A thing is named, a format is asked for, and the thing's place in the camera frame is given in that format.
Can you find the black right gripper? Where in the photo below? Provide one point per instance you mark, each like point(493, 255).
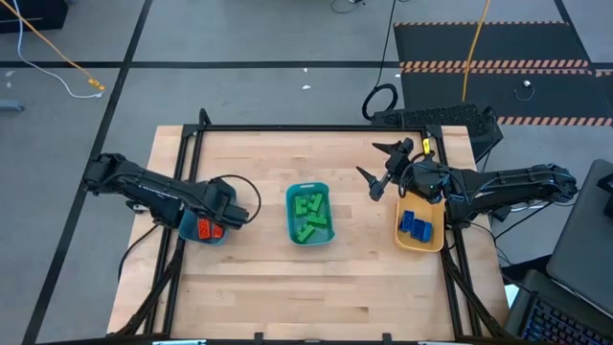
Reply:
point(397, 165)

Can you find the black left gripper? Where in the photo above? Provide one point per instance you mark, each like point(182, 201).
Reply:
point(222, 203)

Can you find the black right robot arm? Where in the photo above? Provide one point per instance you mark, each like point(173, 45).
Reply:
point(507, 187)

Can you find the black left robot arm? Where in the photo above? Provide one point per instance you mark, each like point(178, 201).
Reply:
point(153, 189)

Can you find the dark blue plastic bin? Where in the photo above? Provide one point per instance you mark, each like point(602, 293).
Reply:
point(189, 236)

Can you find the teal plastic bin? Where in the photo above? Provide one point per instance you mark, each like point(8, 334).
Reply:
point(292, 225)

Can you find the yellow plastic bin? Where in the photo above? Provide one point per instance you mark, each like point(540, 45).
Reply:
point(407, 243)

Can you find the black mesh computer tower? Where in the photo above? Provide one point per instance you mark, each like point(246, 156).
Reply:
point(455, 117)

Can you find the black hazard-striped floor mat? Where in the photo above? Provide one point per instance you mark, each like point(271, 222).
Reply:
point(479, 43)

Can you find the grey laptop lid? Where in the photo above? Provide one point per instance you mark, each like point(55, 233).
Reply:
point(584, 249)

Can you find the black device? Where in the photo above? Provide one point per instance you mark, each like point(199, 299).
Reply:
point(607, 191)

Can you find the grey flat floor object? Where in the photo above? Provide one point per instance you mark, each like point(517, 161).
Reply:
point(9, 105)

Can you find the black backlit keyboard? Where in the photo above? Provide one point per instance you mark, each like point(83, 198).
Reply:
point(551, 326)

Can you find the black box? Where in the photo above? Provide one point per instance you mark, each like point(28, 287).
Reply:
point(52, 12)

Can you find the black aluminium table frame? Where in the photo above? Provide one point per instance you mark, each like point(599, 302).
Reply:
point(311, 128)

